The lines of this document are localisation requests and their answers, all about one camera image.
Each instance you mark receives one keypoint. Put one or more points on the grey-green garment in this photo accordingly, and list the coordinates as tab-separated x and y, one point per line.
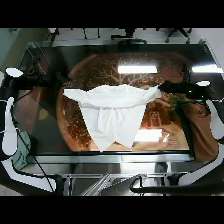
22	153

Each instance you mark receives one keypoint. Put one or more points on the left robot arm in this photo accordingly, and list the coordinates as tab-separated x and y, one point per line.
9	133

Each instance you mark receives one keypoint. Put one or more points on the silver frame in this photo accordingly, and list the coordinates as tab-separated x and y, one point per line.
100	159

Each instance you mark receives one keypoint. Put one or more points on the black office chair base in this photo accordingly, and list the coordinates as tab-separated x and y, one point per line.
178	32
129	33

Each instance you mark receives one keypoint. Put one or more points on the brown garment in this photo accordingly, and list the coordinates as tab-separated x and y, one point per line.
203	133

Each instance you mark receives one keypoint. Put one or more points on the white T-shirt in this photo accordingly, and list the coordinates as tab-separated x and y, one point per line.
115	113

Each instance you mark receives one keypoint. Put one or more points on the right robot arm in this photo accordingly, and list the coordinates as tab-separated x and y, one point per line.
216	123

